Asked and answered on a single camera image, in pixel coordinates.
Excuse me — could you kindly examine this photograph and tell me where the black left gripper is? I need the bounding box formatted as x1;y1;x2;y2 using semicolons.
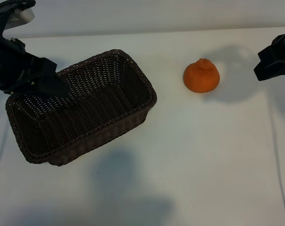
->
0;37;70;98

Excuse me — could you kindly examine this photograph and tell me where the dark brown wicker basket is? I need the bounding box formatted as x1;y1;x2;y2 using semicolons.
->
5;48;158;167

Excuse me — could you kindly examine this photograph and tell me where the orange citrus fruit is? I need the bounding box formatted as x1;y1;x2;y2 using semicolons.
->
183;58;220;94

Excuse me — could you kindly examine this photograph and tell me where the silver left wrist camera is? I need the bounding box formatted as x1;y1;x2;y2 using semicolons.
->
5;4;35;30

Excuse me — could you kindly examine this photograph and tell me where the black braided cable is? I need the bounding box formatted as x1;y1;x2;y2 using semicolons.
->
14;0;37;7

